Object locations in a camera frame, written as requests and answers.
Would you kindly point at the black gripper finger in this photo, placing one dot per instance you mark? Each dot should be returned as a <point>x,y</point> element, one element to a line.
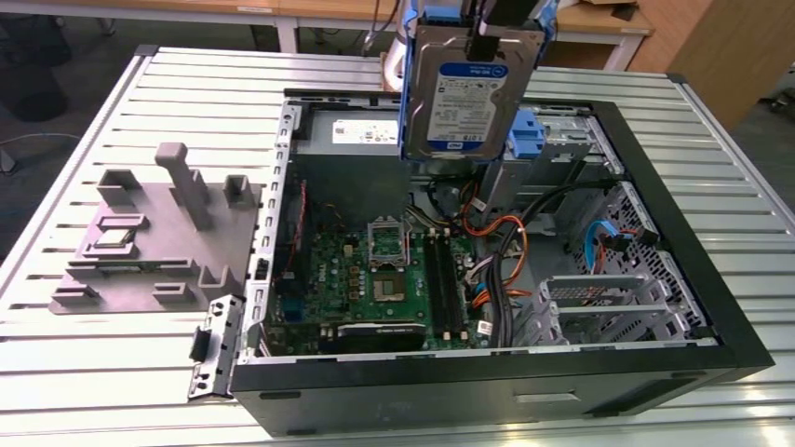
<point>481,46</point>

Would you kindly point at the hard disk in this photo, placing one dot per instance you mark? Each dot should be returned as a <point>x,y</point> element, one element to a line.
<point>459,116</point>

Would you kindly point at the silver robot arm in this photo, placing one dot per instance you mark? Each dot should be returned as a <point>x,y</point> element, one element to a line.
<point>391,70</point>

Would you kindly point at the metal disk bay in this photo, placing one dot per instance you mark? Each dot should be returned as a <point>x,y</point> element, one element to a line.
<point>592,280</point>

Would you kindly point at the blue drive latch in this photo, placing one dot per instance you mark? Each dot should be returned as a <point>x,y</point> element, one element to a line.
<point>528,139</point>

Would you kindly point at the metal drive cage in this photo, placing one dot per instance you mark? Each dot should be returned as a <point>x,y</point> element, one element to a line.
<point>559,158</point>

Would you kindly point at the brown wooden cabinet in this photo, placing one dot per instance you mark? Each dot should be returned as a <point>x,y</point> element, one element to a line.
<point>732,46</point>

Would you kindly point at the grey power supply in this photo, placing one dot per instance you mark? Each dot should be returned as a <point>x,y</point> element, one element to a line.
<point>353,186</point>

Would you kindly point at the black chair base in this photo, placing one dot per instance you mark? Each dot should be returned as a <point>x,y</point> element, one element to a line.
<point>779,98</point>

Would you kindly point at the CPU socket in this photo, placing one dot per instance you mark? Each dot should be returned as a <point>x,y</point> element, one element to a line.
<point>389,289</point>

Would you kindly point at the green motherboard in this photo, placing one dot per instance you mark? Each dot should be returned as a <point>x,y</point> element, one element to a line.
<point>335,279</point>

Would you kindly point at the black graphics card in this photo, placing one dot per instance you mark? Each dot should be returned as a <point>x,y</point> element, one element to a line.
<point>379,337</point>

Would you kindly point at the grey parts rack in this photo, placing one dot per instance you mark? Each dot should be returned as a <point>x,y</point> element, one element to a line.
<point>185,261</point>

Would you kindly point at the silver CPU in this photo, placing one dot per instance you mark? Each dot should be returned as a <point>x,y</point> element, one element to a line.
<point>112,238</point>

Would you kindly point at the green RAM stick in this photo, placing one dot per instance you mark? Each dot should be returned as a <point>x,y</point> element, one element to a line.
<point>133,268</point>

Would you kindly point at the black PC case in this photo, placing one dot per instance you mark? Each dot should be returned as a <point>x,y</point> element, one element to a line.
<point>435,400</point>

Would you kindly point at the wooden workbench white frame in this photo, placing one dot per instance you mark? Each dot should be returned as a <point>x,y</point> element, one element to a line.
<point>596,23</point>

